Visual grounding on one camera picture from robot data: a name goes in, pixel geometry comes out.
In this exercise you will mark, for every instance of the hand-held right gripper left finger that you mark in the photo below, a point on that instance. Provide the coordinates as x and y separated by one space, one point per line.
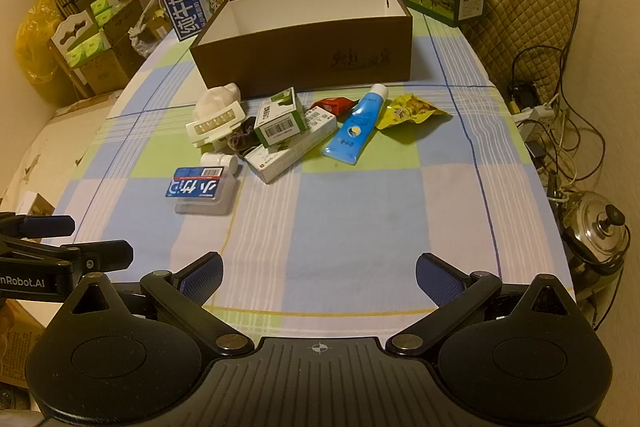
202 274

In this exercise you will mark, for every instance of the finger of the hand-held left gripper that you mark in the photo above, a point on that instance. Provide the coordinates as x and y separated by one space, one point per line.
47 225
107 254

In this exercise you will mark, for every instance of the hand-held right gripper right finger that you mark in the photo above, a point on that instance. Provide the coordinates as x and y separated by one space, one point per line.
435 279

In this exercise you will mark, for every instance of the small white bottle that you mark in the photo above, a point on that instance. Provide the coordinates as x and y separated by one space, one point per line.
220 160

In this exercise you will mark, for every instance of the long white box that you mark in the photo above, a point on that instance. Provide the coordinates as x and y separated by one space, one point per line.
272 164

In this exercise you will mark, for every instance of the dark snack packet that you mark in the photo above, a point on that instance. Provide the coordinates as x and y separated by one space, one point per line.
240 140

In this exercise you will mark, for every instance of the white pill organizer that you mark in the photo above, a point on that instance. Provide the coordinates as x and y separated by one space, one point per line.
215 125

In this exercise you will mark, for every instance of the blue tube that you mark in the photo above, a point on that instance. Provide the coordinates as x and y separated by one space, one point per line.
352 132

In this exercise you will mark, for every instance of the green and white medicine box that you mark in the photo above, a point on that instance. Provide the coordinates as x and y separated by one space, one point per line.
277 123

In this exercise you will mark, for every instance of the yellow snack packet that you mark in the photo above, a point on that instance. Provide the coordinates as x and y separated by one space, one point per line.
410 112

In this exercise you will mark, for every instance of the white cloth pouch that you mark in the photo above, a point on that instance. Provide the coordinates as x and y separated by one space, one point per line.
215 98

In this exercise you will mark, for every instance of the red snack packet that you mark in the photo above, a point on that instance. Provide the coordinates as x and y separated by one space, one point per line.
335 105

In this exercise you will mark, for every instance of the brown cardboard box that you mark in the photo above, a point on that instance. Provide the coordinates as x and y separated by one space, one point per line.
300 62

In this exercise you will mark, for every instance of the flat cardboard piece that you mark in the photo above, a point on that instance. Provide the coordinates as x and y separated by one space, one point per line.
20 337

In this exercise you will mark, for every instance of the beige printed sheet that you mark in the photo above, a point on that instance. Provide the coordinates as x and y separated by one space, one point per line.
50 142

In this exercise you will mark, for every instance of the plain cardboard box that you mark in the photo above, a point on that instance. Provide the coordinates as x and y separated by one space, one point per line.
107 69

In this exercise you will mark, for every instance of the yellow plastic bag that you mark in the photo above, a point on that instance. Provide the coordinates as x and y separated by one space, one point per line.
35 47

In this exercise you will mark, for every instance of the white carrier of green packs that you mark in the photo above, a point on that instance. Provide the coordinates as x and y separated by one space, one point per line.
80 42

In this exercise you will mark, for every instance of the white power strip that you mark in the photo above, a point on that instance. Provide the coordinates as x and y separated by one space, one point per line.
537 112

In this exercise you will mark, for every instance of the white plastic bag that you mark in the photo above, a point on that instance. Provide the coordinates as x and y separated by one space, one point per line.
147 32

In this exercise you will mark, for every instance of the quilted chair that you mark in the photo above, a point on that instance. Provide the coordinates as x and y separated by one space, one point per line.
525 7

